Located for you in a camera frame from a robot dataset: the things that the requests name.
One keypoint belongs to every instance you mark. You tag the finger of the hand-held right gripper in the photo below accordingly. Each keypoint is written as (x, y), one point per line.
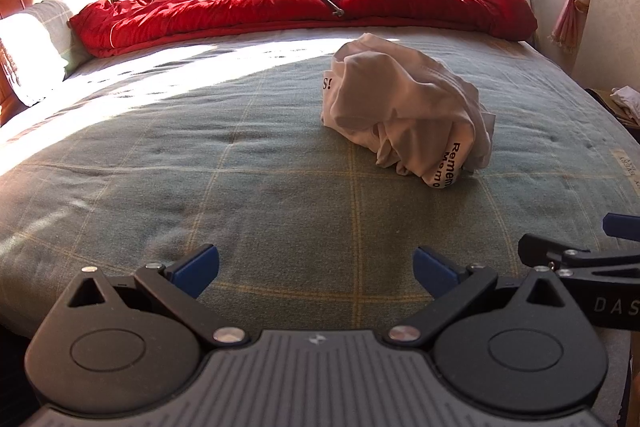
(625, 226)
(545, 251)

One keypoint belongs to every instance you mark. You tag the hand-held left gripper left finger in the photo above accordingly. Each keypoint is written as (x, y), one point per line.
(197, 269)

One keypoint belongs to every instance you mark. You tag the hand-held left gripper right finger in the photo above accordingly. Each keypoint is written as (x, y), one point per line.
(435, 269)

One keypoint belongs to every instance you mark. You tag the white long-sleeve printed shirt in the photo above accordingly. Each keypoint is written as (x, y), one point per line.
(400, 107)

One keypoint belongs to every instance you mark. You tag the pile of light clothes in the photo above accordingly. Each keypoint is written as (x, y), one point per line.
(625, 104)

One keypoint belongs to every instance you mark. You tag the bed with green plaid sheet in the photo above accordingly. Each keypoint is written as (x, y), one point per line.
(200, 187)

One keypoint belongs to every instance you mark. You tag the red quilt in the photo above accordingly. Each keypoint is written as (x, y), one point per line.
(250, 12)

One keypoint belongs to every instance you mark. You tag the brown patterned cushion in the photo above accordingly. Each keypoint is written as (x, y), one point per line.
(6, 72)

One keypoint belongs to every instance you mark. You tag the light plaid pillow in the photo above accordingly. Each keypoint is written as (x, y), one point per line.
(35, 42)

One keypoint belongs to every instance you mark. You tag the metal clamp tool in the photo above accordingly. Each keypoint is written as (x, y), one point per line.
(334, 4)

